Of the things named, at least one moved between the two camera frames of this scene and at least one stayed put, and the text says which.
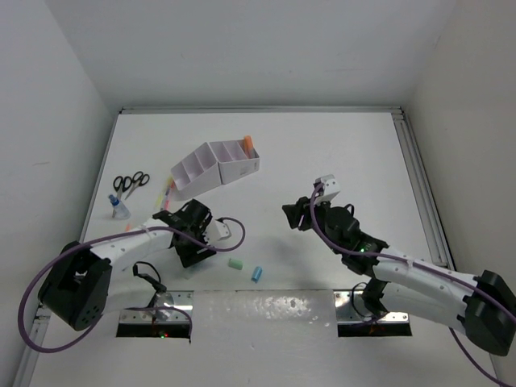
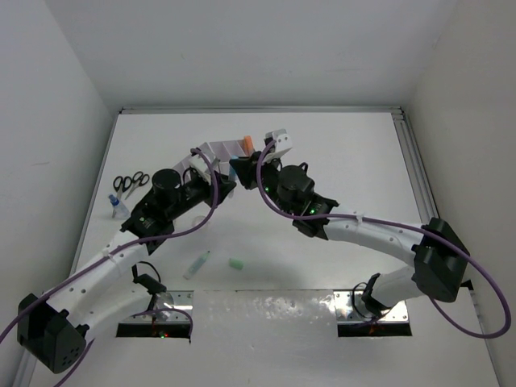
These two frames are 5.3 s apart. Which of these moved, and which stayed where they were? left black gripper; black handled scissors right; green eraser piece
Moved: left black gripper
Stayed: black handled scissors right; green eraser piece
